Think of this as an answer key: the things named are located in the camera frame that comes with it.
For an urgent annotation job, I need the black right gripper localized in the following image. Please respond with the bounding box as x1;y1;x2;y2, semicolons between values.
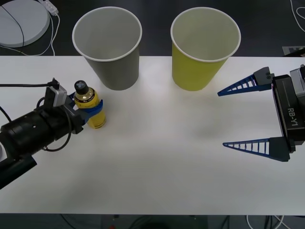
217;67;305;162

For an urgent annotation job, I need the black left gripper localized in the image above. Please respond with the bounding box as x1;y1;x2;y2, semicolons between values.
62;92;104;135

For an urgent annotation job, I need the yellow bottle with black cap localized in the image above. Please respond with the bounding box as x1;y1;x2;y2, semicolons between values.
73;80;107;130

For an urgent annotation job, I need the grey plastic waste bin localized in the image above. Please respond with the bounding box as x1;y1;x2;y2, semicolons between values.
72;6;143;91

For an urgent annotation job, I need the black and white floor marker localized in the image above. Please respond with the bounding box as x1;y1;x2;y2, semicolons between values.
282;45;305;57

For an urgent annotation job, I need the yellow-green plastic waste bin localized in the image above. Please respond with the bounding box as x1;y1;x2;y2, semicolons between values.
170;6;242;92

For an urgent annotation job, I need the white power strip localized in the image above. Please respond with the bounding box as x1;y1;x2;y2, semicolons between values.
38;0;59;15

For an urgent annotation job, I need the white power strip cable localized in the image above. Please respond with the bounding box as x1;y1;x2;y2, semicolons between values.
0;11;60;57

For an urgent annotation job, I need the round pale grey base plate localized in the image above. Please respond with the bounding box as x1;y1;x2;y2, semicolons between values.
0;0;51;48

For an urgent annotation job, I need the thin black cable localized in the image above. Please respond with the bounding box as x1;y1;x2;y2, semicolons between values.
0;3;26;55

